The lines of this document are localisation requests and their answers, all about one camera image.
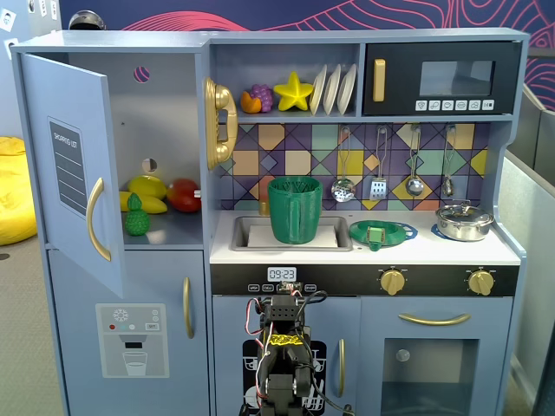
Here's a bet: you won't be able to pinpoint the gold toy telephone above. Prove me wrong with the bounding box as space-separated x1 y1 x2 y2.
203 76 239 171

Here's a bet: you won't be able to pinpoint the blue dishwasher door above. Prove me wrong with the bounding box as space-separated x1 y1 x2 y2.
212 296 362 416

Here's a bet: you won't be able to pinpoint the black helmet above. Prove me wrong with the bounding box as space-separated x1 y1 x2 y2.
68 10 107 31

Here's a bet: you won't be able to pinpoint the metal toy spoon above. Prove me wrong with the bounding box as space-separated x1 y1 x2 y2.
441 125 457 197

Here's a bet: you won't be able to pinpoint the curved gold cabinet door handle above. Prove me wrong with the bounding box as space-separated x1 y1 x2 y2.
85 176 113 263

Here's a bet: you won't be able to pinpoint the steel pot lid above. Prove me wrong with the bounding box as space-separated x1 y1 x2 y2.
435 199 494 227

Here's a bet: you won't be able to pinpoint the blue fridge door ice dispenser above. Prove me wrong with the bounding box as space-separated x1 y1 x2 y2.
47 250 212 416

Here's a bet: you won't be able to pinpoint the blue toy play kitchen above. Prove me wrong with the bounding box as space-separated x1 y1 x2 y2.
9 28 531 416

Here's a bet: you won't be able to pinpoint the green printed cup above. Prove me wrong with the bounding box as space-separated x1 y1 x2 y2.
266 175 324 245

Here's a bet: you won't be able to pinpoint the white toy plate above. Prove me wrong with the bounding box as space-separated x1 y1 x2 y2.
336 63 358 116
323 63 343 117
309 63 329 117

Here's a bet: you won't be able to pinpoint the metal slotted spoon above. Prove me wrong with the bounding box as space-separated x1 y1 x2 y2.
331 125 357 204

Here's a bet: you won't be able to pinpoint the black toy microwave door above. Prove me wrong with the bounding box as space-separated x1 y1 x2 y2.
362 42 523 117

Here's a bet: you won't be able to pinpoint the yellow toy banana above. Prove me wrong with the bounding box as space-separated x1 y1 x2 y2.
119 191 168 214

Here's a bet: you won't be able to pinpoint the gold fridge door handle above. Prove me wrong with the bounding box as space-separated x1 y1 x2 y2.
182 276 195 340

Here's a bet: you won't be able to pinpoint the yellow toy star fruit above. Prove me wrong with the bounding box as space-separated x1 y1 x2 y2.
272 71 314 113

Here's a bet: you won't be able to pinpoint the metal slotted spatula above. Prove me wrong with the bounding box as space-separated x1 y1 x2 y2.
369 126 389 201

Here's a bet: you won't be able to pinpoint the gold toy faucet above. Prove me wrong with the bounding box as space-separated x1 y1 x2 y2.
258 177 272 217

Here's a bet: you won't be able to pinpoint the green printed plate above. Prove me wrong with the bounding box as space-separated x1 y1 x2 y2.
349 219 413 252

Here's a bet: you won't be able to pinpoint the gold stove knob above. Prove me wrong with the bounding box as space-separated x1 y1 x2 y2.
380 268 407 296
467 269 494 297

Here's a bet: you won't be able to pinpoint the metal ladle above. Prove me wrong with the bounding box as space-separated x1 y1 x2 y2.
405 125 425 197

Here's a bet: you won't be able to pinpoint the green toy pineapple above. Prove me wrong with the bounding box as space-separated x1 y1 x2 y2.
124 192 152 237

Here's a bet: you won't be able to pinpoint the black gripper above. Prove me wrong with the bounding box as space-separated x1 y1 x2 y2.
258 294 307 335

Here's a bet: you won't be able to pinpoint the steel toy pot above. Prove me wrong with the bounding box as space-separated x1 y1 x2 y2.
436 216 495 242

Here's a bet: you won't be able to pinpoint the red white servo cable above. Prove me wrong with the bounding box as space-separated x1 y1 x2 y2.
245 296 268 338

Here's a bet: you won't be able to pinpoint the blue oven door with window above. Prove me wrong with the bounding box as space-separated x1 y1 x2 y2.
359 296 515 416

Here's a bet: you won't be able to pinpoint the yellow toy lemon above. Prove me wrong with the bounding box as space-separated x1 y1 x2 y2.
127 174 168 201

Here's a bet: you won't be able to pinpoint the yellow printed tag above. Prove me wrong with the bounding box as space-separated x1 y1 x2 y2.
264 332 301 348

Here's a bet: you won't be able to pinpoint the grey toy sink basin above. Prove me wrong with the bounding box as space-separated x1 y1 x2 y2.
229 215 355 252

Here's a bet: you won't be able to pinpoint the blue fridge door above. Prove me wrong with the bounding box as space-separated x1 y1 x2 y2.
19 52 127 300

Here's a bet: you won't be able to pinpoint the yellow beanbag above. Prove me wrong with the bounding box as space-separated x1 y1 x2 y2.
0 136 39 247

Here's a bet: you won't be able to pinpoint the gold dishwasher door handle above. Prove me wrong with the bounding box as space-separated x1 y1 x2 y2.
336 338 347 399

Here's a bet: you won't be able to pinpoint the gold microwave handle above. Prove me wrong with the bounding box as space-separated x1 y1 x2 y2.
373 58 387 103

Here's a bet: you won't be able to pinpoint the gold oven door handle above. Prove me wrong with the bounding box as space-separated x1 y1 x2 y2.
397 312 473 327

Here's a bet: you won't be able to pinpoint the orange toy citrus slice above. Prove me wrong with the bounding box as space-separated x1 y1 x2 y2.
240 90 263 114

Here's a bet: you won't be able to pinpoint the purple toy grapes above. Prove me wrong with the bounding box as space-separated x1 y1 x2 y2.
251 83 274 112

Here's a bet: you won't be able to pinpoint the red toy mango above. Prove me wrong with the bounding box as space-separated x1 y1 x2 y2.
166 178 203 213

